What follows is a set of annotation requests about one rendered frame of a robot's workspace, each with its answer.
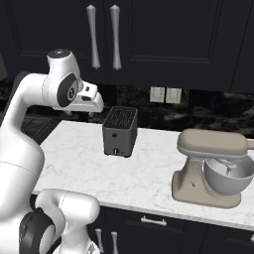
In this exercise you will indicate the beige stand mixer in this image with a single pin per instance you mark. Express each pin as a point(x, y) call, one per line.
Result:
point(211, 142)

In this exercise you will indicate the black hob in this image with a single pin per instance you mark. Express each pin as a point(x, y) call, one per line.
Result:
point(39, 127)

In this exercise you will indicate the white wall socket plate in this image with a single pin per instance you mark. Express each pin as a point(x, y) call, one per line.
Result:
point(173, 95)
point(157, 94)

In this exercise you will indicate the black drawer front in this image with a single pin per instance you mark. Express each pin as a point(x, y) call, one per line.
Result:
point(165, 238)
point(228, 241)

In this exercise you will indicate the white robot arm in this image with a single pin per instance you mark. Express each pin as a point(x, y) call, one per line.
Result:
point(20, 158)

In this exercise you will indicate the dark grey toaster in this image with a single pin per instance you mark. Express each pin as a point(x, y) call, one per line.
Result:
point(119, 139)

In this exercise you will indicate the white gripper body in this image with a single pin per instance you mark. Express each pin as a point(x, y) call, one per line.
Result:
point(89, 105)

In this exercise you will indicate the black base cupboard door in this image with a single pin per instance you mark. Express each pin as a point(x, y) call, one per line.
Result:
point(115, 221)
point(99, 221)

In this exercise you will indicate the silver mixer bowl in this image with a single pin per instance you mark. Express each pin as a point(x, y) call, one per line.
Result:
point(228, 182)

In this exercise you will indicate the narrow black wall cupboard door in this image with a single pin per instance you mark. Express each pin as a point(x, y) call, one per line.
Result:
point(245, 49)

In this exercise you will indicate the wide black wall cupboard door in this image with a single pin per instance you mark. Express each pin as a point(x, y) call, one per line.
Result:
point(172, 36)

